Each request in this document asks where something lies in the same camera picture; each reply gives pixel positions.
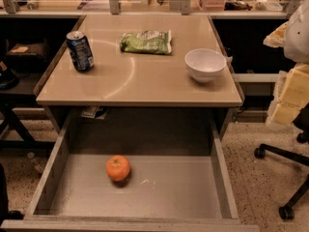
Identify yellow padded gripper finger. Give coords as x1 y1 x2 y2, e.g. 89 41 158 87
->
267 63 309 126
263 22 287 48

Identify orange fruit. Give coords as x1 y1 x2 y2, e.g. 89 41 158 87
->
105 155 131 182

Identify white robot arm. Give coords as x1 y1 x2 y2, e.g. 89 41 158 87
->
263 0 309 129

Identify open grey drawer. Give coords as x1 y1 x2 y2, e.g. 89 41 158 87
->
3 108 260 232

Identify white bowl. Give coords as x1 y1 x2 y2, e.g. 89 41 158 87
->
184 48 227 83

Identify black office chair base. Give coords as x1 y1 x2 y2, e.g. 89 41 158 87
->
253 130 309 220

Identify green chip bag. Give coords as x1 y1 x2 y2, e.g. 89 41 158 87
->
120 30 172 55

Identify blue soda can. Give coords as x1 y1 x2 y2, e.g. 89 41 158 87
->
67 31 94 72

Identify black side table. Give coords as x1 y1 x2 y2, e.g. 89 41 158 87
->
0 39 56 150

